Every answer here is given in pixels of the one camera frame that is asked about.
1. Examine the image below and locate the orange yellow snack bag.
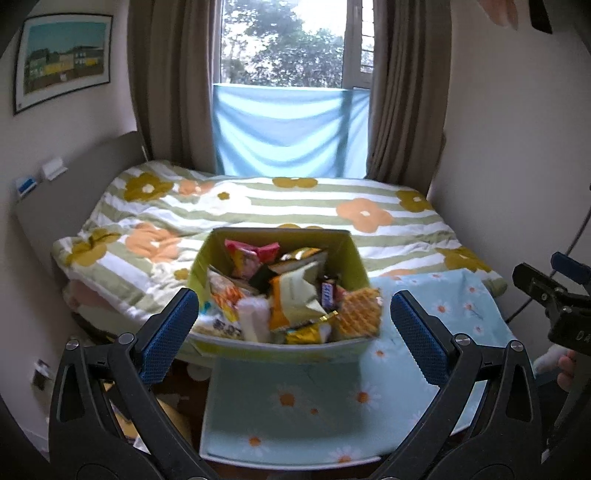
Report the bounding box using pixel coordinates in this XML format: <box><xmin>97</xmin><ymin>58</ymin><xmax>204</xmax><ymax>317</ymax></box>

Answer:
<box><xmin>193</xmin><ymin>266</ymin><xmax>259</xmax><ymax>340</ymax></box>

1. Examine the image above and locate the clear waffle cookie pack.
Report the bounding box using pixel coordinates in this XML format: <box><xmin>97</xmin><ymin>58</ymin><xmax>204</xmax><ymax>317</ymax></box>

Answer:
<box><xmin>335</xmin><ymin>287</ymin><xmax>383</xmax><ymax>340</ymax></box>

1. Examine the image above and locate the white roll snack pack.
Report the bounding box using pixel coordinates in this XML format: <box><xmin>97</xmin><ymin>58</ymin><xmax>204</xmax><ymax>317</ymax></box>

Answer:
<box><xmin>236</xmin><ymin>297</ymin><xmax>270</xmax><ymax>343</ymax></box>

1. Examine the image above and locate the gold foil snack bag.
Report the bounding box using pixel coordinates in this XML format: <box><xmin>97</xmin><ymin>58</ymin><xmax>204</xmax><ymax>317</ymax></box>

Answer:
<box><xmin>284</xmin><ymin>311</ymin><xmax>339</xmax><ymax>345</ymax></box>

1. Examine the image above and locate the green cardboard box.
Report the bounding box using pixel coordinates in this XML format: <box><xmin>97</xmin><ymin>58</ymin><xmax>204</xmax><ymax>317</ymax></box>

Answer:
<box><xmin>188</xmin><ymin>228</ymin><xmax>383</xmax><ymax>363</ymax></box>

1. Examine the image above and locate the cream orange snack bag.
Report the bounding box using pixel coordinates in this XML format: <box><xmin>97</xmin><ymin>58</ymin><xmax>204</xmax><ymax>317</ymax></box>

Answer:
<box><xmin>269</xmin><ymin>261</ymin><xmax>325</xmax><ymax>332</ymax></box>

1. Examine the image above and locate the snickers bar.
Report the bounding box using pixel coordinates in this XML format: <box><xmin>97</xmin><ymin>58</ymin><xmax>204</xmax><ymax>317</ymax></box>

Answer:
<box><xmin>320</xmin><ymin>276</ymin><xmax>338</xmax><ymax>312</ymax></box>

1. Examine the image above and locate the pink striped snack bag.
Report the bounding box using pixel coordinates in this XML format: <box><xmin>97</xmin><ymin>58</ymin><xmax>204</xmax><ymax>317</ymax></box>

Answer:
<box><xmin>224</xmin><ymin>239</ymin><xmax>280</xmax><ymax>280</ymax></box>

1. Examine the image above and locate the person's hand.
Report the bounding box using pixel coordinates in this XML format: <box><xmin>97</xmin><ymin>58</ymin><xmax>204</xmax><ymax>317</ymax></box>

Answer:
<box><xmin>557</xmin><ymin>350</ymin><xmax>576</xmax><ymax>392</ymax></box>

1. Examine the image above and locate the white plush toy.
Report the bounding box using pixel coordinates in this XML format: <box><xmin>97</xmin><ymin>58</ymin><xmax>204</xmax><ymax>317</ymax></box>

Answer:
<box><xmin>533</xmin><ymin>344</ymin><xmax>568</xmax><ymax>376</ymax></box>

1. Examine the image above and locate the light blue daisy tablecloth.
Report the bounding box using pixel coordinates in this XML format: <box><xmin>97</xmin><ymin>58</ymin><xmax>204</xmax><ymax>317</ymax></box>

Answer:
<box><xmin>199</xmin><ymin>270</ymin><xmax>514</xmax><ymax>470</ymax></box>

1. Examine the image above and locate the floral striped quilt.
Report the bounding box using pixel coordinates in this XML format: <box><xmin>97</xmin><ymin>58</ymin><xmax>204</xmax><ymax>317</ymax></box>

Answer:
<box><xmin>52</xmin><ymin>161</ymin><xmax>507</xmax><ymax>322</ymax></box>

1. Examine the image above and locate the grey bed headboard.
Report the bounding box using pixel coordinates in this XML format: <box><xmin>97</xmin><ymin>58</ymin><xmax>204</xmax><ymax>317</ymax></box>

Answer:
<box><xmin>15</xmin><ymin>131</ymin><xmax>145</xmax><ymax>287</ymax></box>

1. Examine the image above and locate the right beige curtain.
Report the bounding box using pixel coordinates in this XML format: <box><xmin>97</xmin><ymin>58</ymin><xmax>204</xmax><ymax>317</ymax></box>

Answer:
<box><xmin>367</xmin><ymin>0</ymin><xmax>452</xmax><ymax>194</ymax></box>

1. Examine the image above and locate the beige curtain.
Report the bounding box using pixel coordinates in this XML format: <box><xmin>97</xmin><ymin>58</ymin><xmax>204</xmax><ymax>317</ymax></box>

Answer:
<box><xmin>367</xmin><ymin>0</ymin><xmax>452</xmax><ymax>194</ymax></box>
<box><xmin>127</xmin><ymin>0</ymin><xmax>223</xmax><ymax>173</ymax></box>

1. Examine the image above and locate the blue white box on headboard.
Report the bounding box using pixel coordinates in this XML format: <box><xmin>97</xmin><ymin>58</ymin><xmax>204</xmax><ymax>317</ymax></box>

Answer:
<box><xmin>15</xmin><ymin>176</ymin><xmax>38</xmax><ymax>199</ymax></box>

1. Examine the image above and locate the blue window cloth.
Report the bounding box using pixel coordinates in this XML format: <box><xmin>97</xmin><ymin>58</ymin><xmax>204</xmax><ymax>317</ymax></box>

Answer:
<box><xmin>212</xmin><ymin>84</ymin><xmax>370</xmax><ymax>179</ymax></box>

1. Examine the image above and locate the framed landscape picture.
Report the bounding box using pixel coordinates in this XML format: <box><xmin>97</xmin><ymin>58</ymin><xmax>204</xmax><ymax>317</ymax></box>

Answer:
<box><xmin>13</xmin><ymin>13</ymin><xmax>113</xmax><ymax>114</ymax></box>

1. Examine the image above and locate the left beige curtain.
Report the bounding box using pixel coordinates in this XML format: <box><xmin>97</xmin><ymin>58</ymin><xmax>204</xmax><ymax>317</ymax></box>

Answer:
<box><xmin>127</xmin><ymin>0</ymin><xmax>223</xmax><ymax>173</ymax></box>

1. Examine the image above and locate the black cable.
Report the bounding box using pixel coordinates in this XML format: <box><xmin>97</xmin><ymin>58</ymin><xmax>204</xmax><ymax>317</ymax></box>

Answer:
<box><xmin>505</xmin><ymin>184</ymin><xmax>591</xmax><ymax>324</ymax></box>

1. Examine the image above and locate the window frame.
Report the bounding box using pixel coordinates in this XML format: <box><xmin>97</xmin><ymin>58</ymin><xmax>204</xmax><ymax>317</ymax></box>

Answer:
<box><xmin>221</xmin><ymin>0</ymin><xmax>375</xmax><ymax>89</ymax></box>

